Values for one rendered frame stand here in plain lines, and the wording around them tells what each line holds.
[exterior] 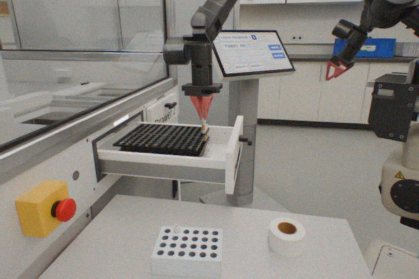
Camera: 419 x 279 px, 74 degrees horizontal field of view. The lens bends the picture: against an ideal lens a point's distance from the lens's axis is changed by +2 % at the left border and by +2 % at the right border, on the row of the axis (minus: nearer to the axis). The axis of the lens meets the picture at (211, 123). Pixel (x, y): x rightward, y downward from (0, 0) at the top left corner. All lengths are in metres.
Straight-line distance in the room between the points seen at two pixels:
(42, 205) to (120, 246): 0.18
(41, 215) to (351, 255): 0.57
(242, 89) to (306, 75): 2.08
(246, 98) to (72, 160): 1.22
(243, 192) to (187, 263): 1.44
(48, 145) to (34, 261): 0.22
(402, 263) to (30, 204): 1.34
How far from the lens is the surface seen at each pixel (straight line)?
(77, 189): 0.70
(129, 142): 0.76
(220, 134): 0.87
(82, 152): 0.69
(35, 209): 0.55
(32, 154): 0.59
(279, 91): 3.69
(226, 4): 0.78
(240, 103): 1.68
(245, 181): 1.92
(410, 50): 4.24
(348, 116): 3.89
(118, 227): 0.69
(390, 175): 0.99
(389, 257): 1.49
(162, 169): 0.68
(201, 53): 0.72
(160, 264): 0.55
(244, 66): 1.56
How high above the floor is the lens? 1.17
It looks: 18 degrees down
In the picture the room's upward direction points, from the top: straight up
